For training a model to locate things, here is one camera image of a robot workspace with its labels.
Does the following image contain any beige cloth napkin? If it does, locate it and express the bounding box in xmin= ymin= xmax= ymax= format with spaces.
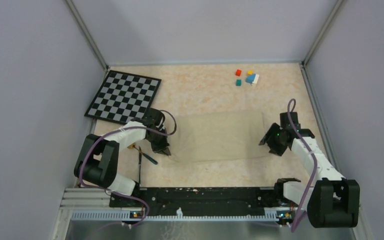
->
xmin=168 ymin=110 xmax=269 ymax=164

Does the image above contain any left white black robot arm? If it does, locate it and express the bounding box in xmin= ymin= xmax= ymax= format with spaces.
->
xmin=73 ymin=108 xmax=177 ymax=207

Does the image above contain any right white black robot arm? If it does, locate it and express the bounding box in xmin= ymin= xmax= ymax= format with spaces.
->
xmin=259 ymin=111 xmax=360 ymax=228

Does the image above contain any black grey checkerboard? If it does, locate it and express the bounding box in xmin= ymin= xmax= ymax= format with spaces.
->
xmin=84 ymin=70 xmax=162 ymax=125

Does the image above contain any white block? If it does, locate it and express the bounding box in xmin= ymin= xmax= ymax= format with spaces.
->
xmin=251 ymin=74 xmax=260 ymax=87

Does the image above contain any blue block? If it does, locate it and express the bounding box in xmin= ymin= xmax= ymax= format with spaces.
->
xmin=245 ymin=73 xmax=255 ymax=84

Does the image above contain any red cube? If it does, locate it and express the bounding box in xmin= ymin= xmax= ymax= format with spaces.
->
xmin=235 ymin=69 xmax=242 ymax=77

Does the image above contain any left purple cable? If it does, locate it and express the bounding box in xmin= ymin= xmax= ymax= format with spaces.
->
xmin=78 ymin=109 xmax=178 ymax=229

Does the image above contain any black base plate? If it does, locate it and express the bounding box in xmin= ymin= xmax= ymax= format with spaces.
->
xmin=109 ymin=187 xmax=298 ymax=217

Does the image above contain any aluminium frame rail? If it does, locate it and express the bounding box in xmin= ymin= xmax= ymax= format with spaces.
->
xmin=51 ymin=187 xmax=368 ymax=240

